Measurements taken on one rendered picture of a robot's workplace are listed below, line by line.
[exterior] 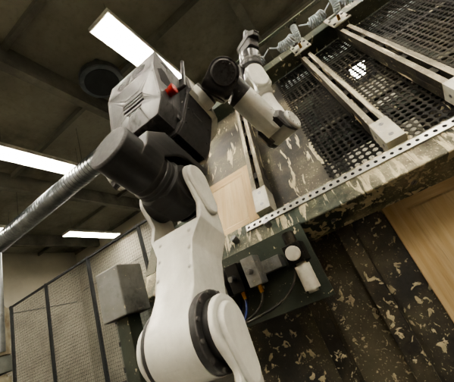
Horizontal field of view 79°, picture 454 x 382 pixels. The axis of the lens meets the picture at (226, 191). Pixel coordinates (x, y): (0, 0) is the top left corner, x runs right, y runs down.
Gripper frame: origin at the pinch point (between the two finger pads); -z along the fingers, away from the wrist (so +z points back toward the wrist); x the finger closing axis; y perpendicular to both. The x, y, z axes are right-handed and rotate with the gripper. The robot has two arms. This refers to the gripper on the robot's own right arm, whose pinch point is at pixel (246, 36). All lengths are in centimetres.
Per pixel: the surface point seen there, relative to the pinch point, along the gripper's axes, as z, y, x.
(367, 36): -9, 60, -18
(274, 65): -30, 45, 32
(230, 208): 66, 3, 34
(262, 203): 71, 5, 11
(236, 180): 51, 10, 37
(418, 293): 108, 48, -11
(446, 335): 121, 51, -14
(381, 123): 52, 32, -25
